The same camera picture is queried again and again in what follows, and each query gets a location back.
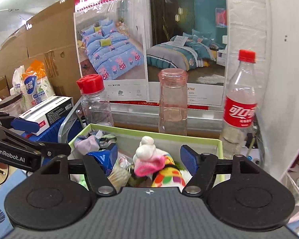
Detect brown cardboard box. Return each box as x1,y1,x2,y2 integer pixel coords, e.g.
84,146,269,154
0,0,80,101

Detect white pink knitted sock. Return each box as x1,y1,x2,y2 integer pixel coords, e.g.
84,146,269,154
133,136,165,177

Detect coca cola bottle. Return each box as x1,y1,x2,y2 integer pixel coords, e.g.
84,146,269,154
220,50,257,159

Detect tissue pack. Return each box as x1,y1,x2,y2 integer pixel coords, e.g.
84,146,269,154
12,59,55,110

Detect clear jar red lid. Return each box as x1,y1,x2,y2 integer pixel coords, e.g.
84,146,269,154
77,74,114,126

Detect bedding poster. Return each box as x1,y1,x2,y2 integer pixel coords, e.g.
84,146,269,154
74,0,228,106

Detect blue metal machine box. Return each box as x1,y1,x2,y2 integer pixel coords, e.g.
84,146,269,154
21,117,83,142

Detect white red black carton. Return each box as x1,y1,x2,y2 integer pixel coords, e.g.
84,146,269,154
19,96,73,136

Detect beige small pouch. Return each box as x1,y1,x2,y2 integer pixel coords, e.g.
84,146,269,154
107,164,131,192

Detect pink glass bottle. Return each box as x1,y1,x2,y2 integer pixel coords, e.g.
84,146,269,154
159,68,188,136

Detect crumpled pastel cloth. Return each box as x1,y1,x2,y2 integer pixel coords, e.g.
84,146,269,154
73,130,117,155

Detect colourful white sock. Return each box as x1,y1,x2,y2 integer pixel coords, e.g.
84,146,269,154
151,154,186,192

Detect green cardboard box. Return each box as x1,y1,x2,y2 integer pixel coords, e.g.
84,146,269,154
69,124,223,190

